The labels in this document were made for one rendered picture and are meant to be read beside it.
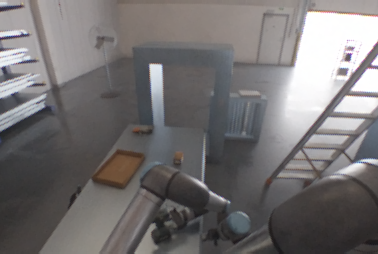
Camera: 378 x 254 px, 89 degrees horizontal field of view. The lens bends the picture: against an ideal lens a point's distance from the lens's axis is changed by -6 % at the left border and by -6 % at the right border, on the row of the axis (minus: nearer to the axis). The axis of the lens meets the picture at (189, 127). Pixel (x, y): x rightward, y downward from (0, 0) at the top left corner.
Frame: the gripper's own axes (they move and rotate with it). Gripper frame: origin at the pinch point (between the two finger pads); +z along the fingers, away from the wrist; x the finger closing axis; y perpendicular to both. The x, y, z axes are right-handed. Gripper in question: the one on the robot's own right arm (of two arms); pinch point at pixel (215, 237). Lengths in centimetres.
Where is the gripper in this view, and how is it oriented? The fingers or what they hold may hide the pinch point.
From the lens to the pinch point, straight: 123.4
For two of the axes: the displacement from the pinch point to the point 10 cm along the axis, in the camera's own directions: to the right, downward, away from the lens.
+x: 9.7, 0.3, 2.2
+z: -1.9, 6.2, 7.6
